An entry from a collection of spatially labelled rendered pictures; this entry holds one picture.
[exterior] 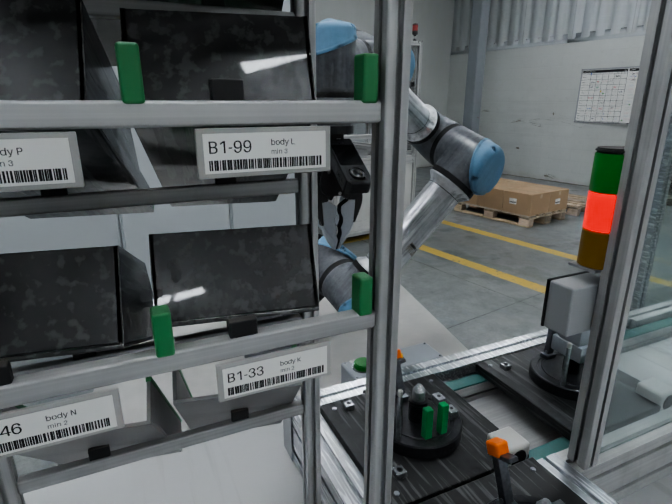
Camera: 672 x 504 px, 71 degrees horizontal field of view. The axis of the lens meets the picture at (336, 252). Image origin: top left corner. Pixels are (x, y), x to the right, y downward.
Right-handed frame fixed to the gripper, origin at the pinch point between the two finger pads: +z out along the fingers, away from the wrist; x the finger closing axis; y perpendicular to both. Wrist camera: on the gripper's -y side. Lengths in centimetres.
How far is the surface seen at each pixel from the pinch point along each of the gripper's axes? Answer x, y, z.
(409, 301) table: -46, 44, 37
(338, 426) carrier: 6.3, -13.9, 26.4
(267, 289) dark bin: 23.5, -36.6, -9.0
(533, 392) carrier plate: -29.7, -20.3, 26.3
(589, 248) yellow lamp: -21.5, -32.1, -5.4
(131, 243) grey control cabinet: 31, 274, 71
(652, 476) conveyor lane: -41, -37, 36
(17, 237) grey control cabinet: 95, 264, 56
